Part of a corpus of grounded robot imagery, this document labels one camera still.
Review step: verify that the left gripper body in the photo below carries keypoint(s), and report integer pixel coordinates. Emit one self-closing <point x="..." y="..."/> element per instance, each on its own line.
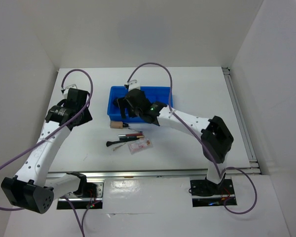
<point x="87" y="118"/>

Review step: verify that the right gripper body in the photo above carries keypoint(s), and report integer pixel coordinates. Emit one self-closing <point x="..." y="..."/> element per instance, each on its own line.
<point x="136" y="112"/>

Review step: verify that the clear packet with print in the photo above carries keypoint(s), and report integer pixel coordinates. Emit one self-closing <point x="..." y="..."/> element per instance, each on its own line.
<point x="139" y="145"/>

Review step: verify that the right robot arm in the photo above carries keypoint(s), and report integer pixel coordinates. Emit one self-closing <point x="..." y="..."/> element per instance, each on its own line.
<point x="212" y="133"/>

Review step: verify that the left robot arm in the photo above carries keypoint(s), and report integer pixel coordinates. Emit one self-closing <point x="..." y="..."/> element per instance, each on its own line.
<point x="29" y="188"/>

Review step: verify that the black makeup brush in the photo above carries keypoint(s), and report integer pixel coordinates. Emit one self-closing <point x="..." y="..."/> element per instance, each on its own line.
<point x="118" y="142"/>

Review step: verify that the blue compartment tray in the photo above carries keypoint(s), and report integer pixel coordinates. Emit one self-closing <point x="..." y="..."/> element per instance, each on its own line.
<point x="153" y="93"/>

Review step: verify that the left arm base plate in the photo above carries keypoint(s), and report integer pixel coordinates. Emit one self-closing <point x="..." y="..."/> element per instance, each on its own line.
<point x="91" y="198"/>

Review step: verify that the aluminium rail front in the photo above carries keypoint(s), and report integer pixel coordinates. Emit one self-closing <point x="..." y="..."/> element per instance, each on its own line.
<point x="158" y="173"/>

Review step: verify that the aluminium rail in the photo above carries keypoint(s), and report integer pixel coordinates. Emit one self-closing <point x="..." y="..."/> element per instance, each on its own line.
<point x="158" y="173"/>
<point x="254" y="164"/>

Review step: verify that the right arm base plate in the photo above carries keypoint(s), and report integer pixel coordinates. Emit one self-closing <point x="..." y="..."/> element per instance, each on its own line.
<point x="205" y="194"/>

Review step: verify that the aluminium rail right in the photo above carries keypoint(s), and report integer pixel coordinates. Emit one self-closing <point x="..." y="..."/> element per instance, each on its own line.
<point x="254" y="164"/>

